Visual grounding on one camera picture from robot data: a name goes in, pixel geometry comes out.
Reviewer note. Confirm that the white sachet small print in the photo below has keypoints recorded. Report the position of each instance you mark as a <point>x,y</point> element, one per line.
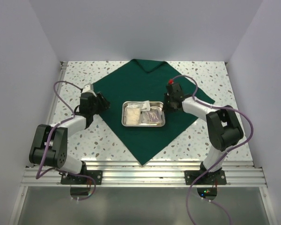
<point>145,106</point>

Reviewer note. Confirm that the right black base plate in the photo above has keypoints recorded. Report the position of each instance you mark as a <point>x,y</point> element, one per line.
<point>211,178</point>

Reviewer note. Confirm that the stainless steel tray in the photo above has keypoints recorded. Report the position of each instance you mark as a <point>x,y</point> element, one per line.
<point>138,104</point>

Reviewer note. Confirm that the cotton swab packet printed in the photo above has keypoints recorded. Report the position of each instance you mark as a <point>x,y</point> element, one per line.
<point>151,117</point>

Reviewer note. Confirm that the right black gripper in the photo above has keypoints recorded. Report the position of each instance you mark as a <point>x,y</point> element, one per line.
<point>167,108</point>

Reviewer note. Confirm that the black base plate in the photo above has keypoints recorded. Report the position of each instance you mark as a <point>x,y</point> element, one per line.
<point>88,177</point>
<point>211,178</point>

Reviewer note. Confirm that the aluminium front rail frame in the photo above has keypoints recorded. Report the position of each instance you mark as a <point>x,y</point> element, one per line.
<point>170,174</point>

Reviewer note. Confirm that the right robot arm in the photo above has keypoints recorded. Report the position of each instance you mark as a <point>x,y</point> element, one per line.
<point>224,129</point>

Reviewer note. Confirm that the aluminium left side rail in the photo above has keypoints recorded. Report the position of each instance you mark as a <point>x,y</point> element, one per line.
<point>48,90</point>

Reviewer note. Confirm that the white gauze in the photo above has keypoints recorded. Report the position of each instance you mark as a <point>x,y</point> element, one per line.
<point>132,116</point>

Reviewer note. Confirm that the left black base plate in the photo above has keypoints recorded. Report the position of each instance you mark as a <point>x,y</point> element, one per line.
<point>88,177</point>

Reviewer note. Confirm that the green surgical cloth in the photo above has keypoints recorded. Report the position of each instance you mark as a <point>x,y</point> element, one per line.
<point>182,138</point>

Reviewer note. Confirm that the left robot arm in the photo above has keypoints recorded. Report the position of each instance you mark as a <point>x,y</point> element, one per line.
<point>49,147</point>

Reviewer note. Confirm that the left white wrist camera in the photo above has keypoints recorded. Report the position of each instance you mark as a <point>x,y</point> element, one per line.
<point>88,88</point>

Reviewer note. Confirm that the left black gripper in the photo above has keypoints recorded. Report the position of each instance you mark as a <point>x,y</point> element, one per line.
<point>105,104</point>

